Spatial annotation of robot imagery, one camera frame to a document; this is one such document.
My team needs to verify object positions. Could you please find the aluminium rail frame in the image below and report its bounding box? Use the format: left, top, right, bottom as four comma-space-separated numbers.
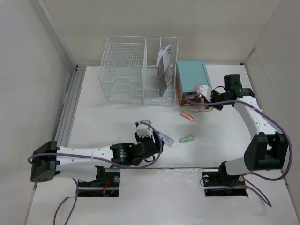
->
52, 65, 86, 147

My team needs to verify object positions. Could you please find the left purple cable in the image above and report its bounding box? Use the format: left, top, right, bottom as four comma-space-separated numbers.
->
28, 120, 163, 225

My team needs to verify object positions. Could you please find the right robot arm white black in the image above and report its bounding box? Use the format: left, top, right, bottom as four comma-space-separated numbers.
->
211, 74, 288, 185

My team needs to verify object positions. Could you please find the grey setup guide booklet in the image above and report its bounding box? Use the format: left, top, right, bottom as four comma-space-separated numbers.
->
156, 52, 173, 97

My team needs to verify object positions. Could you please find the blue cap spray bottle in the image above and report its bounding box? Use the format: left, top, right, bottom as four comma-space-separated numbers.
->
158, 132, 174, 147

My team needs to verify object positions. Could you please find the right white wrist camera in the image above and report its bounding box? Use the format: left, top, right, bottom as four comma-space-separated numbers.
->
195, 85, 212, 102

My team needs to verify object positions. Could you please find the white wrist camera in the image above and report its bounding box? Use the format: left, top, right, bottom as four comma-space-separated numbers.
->
195, 85, 212, 102
135, 120, 153, 138

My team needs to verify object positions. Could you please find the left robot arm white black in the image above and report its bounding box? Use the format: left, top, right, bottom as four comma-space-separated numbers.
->
28, 133, 164, 186

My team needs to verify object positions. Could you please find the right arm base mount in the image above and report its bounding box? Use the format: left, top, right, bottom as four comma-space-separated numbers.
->
200, 162, 248, 197

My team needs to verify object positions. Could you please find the white wire desk organizer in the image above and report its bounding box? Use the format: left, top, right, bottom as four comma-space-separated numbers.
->
99, 36, 178, 106

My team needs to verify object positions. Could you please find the orange translucent capsule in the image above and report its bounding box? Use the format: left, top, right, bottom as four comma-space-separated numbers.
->
180, 111, 195, 121

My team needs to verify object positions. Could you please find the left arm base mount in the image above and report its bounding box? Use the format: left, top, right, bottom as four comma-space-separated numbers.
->
78, 166, 120, 197

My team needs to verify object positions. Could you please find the green translucent capsule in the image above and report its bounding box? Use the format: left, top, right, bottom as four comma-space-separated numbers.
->
179, 135, 195, 143

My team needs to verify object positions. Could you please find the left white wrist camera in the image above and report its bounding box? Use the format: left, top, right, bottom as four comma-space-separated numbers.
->
135, 120, 153, 138

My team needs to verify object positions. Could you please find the teal orange drawer box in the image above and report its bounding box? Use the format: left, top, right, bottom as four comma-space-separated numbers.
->
176, 60, 212, 107

